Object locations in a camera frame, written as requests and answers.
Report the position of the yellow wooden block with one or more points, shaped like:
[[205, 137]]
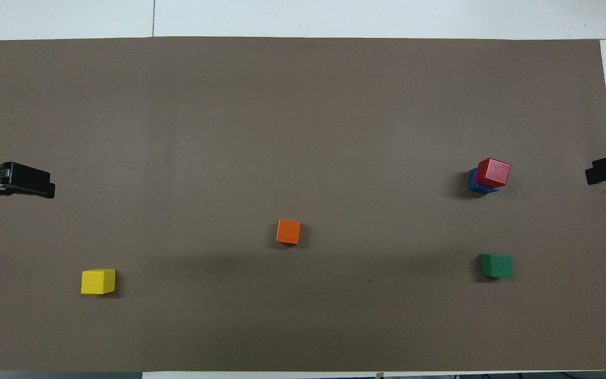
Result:
[[98, 281]]

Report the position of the orange wooden block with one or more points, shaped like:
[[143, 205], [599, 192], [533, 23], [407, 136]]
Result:
[[288, 231]]

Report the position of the blue wooden block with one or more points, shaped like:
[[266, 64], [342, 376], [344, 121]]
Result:
[[479, 187]]

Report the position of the red wooden block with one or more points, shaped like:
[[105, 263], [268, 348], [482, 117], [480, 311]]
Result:
[[493, 172]]

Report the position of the green wooden block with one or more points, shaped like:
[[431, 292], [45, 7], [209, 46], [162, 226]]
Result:
[[496, 266]]

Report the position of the brown paper mat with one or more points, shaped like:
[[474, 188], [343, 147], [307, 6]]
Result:
[[303, 105]]

